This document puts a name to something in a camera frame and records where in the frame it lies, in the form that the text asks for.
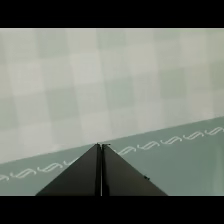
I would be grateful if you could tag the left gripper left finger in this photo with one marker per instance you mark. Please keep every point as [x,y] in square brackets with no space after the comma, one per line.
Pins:
[79,178]

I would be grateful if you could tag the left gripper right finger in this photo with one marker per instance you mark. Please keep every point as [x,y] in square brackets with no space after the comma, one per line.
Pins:
[125,180]

